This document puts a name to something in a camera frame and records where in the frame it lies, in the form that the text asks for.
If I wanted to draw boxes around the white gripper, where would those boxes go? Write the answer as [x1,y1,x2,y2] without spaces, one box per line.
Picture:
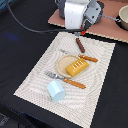
[64,0,101,32]

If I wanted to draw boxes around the brown wooden stick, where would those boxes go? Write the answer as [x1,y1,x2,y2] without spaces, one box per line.
[76,38,85,53]

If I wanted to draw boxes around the yellow toy bread loaf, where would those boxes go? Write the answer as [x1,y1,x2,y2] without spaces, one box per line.
[65,58,89,77]

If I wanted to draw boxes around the light blue toy carton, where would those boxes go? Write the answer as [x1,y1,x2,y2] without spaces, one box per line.
[47,81,65,102]

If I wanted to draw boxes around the pink wooden board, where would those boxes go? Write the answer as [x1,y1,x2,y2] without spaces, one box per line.
[48,0,128,43]

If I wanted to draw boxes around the beige bowl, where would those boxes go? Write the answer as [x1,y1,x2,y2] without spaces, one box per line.
[119,5,128,30]

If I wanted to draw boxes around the round wooden plate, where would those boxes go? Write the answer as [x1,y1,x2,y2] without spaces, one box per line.
[56,55,80,78]

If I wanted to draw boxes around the white woven placemat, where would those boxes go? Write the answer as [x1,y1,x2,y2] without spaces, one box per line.
[14,32,115,128]

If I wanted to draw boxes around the grey pot with handles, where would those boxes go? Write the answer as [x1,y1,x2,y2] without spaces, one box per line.
[55,0,66,18]

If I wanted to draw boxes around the grey saucepan with handle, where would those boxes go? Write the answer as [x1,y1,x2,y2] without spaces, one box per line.
[96,7,121,23]

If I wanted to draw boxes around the knife with wooden handle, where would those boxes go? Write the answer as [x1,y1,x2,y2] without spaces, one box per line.
[59,49,98,62]

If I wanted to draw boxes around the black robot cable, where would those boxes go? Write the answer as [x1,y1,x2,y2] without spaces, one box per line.
[4,0,81,35]

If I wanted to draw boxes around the fork with wooden handle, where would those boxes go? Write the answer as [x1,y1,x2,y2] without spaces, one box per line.
[45,71,86,89]

